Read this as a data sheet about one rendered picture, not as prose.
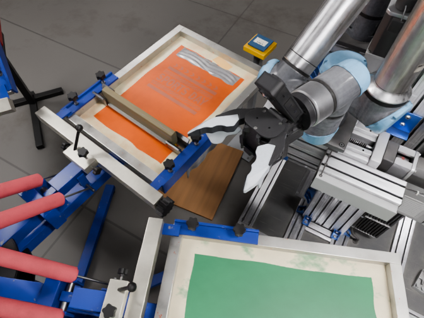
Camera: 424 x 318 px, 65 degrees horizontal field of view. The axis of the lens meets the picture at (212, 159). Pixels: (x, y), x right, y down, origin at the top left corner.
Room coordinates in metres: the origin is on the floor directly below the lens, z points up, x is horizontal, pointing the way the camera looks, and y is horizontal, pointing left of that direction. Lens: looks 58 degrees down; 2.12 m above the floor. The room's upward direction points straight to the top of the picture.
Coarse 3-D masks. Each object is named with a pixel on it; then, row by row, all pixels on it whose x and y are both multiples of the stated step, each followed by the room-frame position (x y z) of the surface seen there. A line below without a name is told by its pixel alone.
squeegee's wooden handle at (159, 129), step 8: (104, 88) 1.02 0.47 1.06; (104, 96) 1.01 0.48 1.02; (112, 96) 0.97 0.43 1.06; (120, 96) 0.97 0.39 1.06; (112, 104) 0.98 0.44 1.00; (120, 104) 0.94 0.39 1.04; (128, 104) 0.93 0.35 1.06; (128, 112) 0.92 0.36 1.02; (136, 112) 0.88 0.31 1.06; (144, 112) 0.88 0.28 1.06; (136, 120) 0.89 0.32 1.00; (144, 120) 0.85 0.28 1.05; (152, 120) 0.84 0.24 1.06; (152, 128) 0.83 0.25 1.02; (160, 128) 0.80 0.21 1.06; (168, 128) 0.80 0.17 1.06; (160, 136) 0.80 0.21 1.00; (168, 136) 0.77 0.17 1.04; (176, 136) 0.78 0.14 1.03
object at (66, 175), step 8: (64, 168) 0.63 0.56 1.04; (72, 168) 0.63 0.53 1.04; (80, 168) 0.63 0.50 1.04; (56, 176) 0.59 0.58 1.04; (64, 176) 0.59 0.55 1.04; (72, 176) 0.59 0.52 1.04; (56, 184) 0.56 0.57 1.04; (64, 184) 0.56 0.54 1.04; (72, 184) 0.57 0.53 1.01; (64, 192) 0.54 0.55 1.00
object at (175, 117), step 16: (208, 80) 1.17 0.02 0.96; (240, 80) 1.17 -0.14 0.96; (224, 96) 1.07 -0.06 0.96; (160, 112) 0.97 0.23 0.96; (176, 112) 0.97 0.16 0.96; (208, 112) 0.97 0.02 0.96; (176, 128) 0.88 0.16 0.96; (192, 128) 0.88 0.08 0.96; (144, 144) 0.79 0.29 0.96; (160, 144) 0.79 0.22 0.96; (160, 160) 0.71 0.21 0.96
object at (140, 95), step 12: (180, 48) 1.40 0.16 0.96; (168, 60) 1.31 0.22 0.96; (180, 60) 1.31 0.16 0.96; (156, 72) 1.23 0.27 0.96; (192, 72) 1.23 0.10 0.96; (144, 84) 1.15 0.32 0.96; (132, 96) 1.07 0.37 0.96; (144, 96) 1.07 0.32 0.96; (156, 96) 1.07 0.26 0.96; (108, 108) 1.00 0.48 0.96; (144, 108) 1.00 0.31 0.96; (156, 108) 1.00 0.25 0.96; (108, 120) 0.93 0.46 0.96; (120, 120) 0.93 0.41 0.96; (120, 132) 0.86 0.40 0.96; (132, 132) 0.86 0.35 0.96
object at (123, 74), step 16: (176, 32) 1.48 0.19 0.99; (192, 32) 1.48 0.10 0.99; (160, 48) 1.38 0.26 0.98; (208, 48) 1.38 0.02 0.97; (224, 48) 1.36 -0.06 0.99; (128, 64) 1.24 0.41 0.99; (144, 64) 1.28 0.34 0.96; (240, 64) 1.26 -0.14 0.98; (256, 64) 1.24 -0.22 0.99; (240, 96) 1.04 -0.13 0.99; (80, 112) 0.96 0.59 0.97; (112, 144) 0.77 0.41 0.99; (128, 160) 0.69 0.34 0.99; (144, 176) 0.62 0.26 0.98
